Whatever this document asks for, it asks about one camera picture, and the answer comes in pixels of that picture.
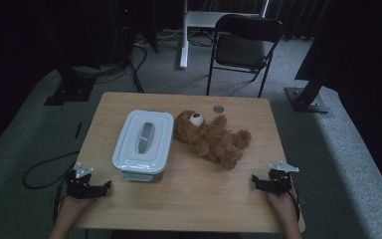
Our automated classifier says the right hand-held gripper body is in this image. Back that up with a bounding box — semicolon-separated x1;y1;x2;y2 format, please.
266;160;300;197

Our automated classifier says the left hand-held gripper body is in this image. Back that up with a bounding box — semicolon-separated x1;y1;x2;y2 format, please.
65;161;97;200

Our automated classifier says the pale box lid grey handle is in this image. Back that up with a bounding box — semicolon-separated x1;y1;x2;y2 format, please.
111;109;175;174

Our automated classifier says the brown teddy bear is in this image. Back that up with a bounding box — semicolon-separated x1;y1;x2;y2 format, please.
172;110;253;172

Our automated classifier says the person's left hand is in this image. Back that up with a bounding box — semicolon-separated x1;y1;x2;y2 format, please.
58;193;96;218

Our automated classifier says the person's right hand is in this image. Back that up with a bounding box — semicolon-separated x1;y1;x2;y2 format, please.
266;186;298;217

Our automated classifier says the black stand with bolted base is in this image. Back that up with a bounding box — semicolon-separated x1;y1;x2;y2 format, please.
284;46;333;115

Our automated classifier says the black stand with square base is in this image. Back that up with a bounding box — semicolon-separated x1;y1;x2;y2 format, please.
43;63;97;107

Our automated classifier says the black folding chair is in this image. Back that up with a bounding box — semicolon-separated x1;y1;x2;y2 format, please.
206;13;284;99

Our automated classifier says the right hand-held gripper cable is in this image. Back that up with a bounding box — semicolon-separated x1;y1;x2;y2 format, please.
286;183;302;223

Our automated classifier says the hand-held gripper cable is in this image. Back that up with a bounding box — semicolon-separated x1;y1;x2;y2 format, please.
286;183;302;223
51;183;68;227

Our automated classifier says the left hand-held gripper cable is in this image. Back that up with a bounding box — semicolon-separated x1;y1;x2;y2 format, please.
51;183;68;227

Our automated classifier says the black floor cable loop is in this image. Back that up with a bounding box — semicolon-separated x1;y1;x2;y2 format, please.
22;150;81;190

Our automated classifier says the black cable bundle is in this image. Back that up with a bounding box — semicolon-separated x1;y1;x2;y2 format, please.
73;41;149;95

